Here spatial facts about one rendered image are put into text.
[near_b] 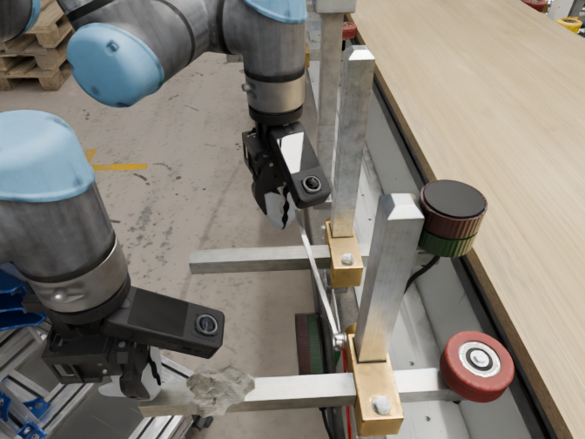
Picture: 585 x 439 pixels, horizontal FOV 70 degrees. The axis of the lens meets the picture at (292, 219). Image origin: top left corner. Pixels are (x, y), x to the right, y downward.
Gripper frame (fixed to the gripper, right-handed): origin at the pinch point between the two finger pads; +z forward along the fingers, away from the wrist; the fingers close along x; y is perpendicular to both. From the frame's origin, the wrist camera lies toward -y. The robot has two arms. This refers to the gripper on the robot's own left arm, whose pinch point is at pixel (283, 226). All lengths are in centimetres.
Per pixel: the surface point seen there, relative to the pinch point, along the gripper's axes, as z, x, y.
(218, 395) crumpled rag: 4.4, 17.1, -20.3
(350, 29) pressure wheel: 1, -58, 82
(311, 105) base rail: 22, -41, 74
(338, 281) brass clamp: 9.8, -7.1, -6.6
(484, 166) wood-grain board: 1.6, -43.0, 1.8
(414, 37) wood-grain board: 1, -75, 69
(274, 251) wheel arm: 7.4, 0.9, 2.1
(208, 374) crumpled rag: 3.8, 17.4, -17.5
